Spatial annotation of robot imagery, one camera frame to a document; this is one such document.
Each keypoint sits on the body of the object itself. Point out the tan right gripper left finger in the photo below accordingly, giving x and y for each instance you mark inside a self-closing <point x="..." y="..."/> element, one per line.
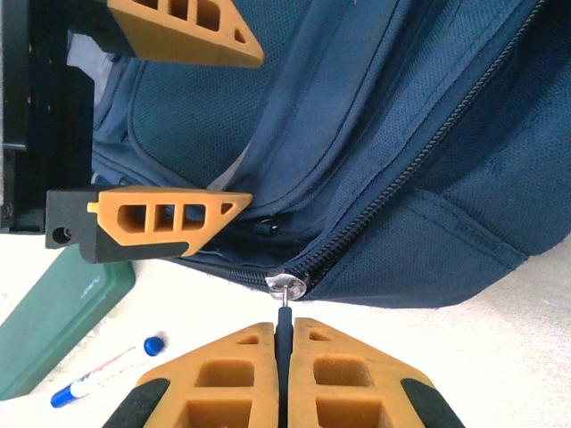
<point x="223" y="401"/>

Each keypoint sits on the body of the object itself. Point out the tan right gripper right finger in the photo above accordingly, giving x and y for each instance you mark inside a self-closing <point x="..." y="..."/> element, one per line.
<point x="348" y="401"/>

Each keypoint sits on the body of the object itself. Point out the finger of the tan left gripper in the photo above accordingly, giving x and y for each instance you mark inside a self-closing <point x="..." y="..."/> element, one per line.
<point x="111" y="238"/>
<point x="192" y="44"/>

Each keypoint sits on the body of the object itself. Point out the green pencil case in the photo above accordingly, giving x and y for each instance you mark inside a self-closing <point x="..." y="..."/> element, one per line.
<point x="53" y="321"/>

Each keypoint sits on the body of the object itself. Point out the blue whiteboard marker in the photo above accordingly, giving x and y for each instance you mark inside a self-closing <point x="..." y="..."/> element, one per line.
<point x="80" y="388"/>

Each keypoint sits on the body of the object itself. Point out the navy blue backpack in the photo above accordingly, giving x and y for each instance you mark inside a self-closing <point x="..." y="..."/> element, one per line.
<point x="379" y="111"/>

